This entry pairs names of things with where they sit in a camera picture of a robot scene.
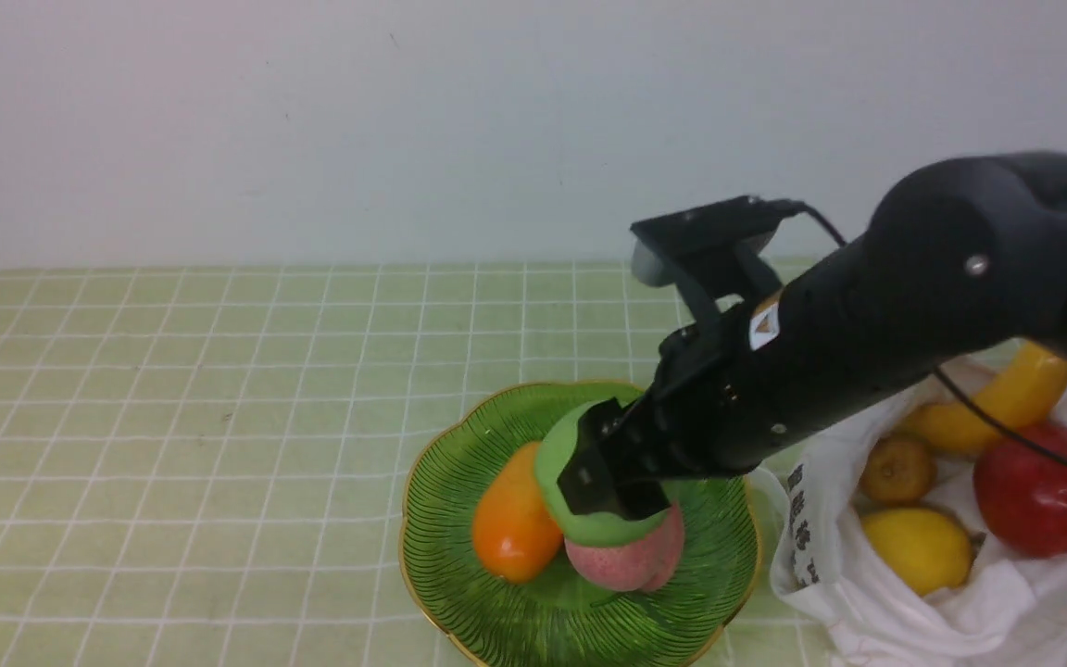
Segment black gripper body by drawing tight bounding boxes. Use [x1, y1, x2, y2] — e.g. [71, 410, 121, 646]
[600, 290, 831, 481]

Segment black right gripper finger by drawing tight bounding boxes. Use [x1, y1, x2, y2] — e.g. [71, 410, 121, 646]
[609, 476, 671, 521]

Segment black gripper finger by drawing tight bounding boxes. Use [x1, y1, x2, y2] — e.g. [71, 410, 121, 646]
[556, 398, 625, 518]

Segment green round fruit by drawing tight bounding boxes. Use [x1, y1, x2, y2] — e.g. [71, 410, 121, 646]
[536, 397, 678, 547]

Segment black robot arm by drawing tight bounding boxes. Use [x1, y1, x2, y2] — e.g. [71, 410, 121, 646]
[547, 152, 1067, 521]

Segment pink peach fruit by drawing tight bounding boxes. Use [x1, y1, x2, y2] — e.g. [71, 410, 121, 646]
[564, 503, 685, 594]

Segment orange mango fruit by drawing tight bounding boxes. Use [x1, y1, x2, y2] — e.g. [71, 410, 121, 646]
[471, 442, 564, 585]

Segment small brown kiwi fruit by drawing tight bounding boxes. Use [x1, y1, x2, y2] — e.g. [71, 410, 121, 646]
[859, 435, 937, 506]

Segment white cloth bag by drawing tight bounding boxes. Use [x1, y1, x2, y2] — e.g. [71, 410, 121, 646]
[748, 380, 1067, 666]

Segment green glass plate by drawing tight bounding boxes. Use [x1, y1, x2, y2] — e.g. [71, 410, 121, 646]
[398, 381, 765, 666]

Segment yellow lemon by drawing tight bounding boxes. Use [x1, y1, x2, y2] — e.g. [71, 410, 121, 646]
[860, 507, 973, 597]

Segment yellow banana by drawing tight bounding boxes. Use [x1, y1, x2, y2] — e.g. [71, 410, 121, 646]
[892, 342, 1067, 459]

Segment red apple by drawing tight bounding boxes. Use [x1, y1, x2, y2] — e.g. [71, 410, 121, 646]
[973, 439, 1067, 558]

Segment green checkered tablecloth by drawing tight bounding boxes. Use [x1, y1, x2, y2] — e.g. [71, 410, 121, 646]
[0, 259, 1067, 667]

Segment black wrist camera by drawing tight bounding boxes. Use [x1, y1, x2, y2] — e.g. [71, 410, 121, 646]
[631, 195, 783, 336]

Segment black camera cable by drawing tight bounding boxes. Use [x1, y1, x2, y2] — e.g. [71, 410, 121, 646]
[770, 198, 1067, 487]

